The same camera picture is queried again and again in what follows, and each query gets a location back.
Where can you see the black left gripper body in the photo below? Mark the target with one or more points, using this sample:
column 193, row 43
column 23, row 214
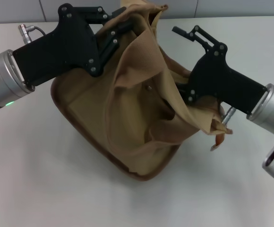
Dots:
column 61, row 52

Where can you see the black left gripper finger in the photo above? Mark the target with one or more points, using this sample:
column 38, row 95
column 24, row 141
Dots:
column 92, row 14
column 106, row 49

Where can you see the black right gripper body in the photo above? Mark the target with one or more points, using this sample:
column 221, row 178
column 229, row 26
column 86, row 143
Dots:
column 217, row 78

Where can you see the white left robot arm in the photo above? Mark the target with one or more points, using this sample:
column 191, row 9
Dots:
column 2, row 78

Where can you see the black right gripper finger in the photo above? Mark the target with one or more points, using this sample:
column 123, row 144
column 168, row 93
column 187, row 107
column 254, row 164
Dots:
column 208, row 41
column 185, row 91

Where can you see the khaki fabric food bag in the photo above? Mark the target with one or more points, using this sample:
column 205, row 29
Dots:
column 132, row 113

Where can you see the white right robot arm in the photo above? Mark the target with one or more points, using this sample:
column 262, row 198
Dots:
column 271, row 106

